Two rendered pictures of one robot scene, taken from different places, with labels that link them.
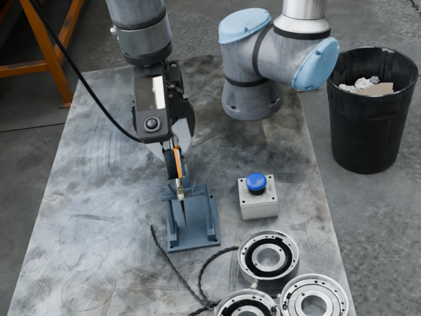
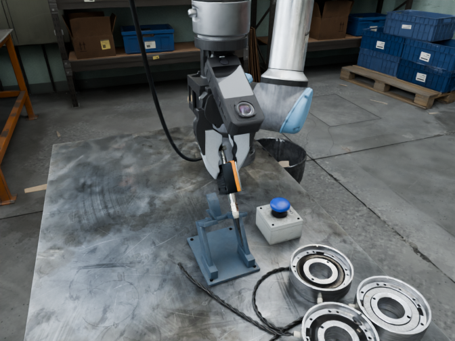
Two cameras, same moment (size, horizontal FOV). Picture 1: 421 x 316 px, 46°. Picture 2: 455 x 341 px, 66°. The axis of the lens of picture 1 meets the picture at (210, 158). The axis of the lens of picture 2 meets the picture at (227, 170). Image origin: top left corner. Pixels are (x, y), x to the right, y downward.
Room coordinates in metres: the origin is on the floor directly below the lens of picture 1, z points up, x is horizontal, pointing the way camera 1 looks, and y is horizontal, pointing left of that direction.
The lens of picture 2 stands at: (0.20, 0.27, 1.29)
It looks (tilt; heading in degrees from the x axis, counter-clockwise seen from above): 31 degrees down; 334
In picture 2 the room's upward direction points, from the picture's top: straight up
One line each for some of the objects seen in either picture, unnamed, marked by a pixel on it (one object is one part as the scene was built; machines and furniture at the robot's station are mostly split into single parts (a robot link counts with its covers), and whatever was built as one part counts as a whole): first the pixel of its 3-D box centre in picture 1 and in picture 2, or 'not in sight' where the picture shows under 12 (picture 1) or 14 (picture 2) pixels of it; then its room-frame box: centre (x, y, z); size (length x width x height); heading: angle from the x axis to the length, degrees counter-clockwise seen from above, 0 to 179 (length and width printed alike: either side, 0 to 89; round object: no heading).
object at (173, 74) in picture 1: (155, 76); (219, 78); (0.65, 0.06, 1.14); 0.09 x 0.08 x 0.12; 176
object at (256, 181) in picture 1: (257, 187); (279, 211); (0.66, -0.08, 0.85); 0.04 x 0.04 x 0.05
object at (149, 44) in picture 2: not in sight; (147, 38); (4.07, -0.70, 0.56); 0.52 x 0.38 x 0.22; 81
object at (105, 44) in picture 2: not in sight; (92, 34); (4.11, -0.16, 0.64); 0.49 x 0.40 x 0.37; 89
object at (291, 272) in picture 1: (269, 259); (319, 274); (0.51, -0.06, 0.82); 0.10 x 0.10 x 0.04
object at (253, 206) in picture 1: (257, 194); (277, 219); (0.67, -0.08, 0.82); 0.08 x 0.07 x 0.05; 174
